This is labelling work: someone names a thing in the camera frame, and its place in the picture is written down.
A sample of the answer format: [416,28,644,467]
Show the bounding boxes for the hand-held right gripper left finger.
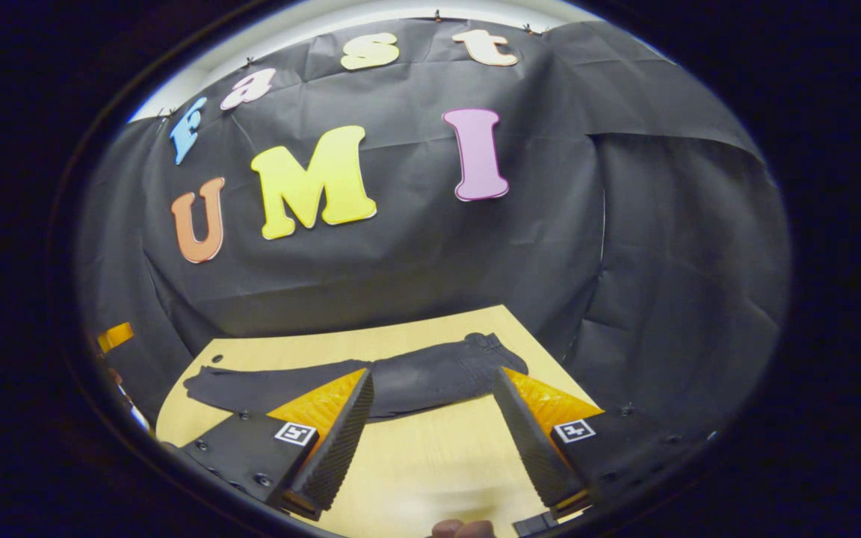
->
[175,366,376,522]

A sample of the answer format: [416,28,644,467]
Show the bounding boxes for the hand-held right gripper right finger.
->
[490,365,712,518]

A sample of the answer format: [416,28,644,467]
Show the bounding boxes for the dark jeans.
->
[182,332,530,424]

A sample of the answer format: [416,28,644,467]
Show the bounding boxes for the black backdrop cloth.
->
[75,16,791,449]

